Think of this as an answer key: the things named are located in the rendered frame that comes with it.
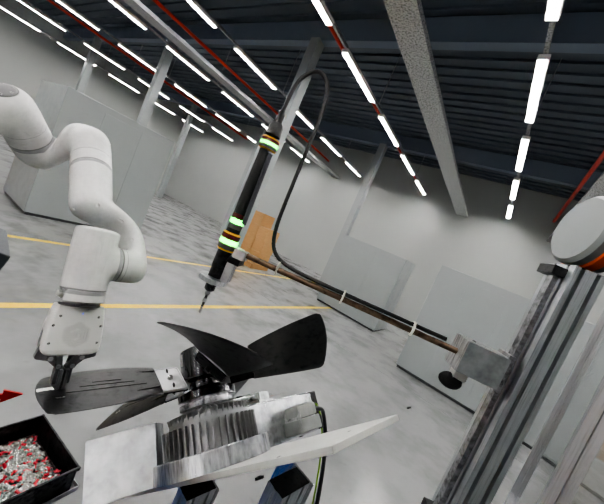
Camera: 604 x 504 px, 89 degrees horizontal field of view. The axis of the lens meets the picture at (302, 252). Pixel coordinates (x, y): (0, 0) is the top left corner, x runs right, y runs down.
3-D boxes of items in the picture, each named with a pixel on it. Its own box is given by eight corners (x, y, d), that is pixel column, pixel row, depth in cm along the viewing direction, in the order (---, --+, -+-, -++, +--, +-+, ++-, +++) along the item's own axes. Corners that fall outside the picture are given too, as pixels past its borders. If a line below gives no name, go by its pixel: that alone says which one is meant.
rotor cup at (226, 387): (218, 397, 90) (213, 353, 96) (245, 385, 82) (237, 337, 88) (168, 407, 81) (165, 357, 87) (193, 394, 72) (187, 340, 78)
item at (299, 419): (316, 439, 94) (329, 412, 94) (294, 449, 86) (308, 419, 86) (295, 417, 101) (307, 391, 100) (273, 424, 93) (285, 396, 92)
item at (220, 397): (219, 406, 89) (218, 398, 90) (245, 394, 81) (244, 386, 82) (170, 416, 80) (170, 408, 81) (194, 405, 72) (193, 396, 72)
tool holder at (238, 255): (237, 288, 78) (252, 252, 77) (227, 292, 71) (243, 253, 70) (206, 273, 79) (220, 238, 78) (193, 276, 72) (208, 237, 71)
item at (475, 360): (485, 381, 71) (502, 348, 70) (501, 396, 64) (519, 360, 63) (442, 361, 72) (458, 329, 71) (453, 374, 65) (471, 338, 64)
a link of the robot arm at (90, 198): (129, 196, 89) (135, 291, 76) (63, 174, 77) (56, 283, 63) (145, 177, 85) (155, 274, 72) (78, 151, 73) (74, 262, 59)
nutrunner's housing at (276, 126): (218, 292, 77) (291, 118, 73) (212, 294, 73) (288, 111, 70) (205, 285, 77) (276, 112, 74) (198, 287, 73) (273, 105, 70)
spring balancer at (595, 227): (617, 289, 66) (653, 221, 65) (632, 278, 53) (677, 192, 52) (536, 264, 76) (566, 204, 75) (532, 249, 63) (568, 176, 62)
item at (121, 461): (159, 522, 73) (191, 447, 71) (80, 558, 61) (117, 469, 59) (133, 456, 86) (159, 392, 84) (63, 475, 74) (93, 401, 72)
